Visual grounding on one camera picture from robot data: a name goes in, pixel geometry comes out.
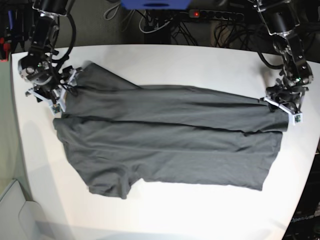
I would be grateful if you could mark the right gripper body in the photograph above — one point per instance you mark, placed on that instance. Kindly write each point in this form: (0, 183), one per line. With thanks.
(53, 89)

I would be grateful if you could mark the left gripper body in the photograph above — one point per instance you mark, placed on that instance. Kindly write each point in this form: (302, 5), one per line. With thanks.
(288, 99)

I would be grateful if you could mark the dark grey t-shirt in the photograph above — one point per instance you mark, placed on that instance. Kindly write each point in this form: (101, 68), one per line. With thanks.
(115, 133)

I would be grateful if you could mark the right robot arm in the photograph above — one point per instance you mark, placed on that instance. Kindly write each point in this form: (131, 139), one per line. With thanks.
(44, 36)

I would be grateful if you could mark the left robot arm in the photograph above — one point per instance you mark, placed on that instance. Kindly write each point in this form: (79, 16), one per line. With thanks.
(281, 20)

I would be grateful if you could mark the red clamp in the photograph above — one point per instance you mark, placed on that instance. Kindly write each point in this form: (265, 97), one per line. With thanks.
(5, 49)

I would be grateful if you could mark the blue box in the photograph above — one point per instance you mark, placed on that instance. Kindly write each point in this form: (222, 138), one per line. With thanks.
(155, 4)

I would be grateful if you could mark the black power strip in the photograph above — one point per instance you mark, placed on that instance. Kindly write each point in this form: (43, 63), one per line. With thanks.
(215, 15)

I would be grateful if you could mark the white side table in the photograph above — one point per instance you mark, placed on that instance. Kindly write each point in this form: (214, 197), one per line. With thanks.
(21, 219)

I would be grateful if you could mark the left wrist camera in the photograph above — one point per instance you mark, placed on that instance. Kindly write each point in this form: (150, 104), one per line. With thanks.
(295, 118)

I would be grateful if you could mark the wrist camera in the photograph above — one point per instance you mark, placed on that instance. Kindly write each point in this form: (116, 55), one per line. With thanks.
(57, 108)
(295, 118)

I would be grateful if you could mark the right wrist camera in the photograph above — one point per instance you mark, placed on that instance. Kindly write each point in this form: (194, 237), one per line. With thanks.
(57, 108)

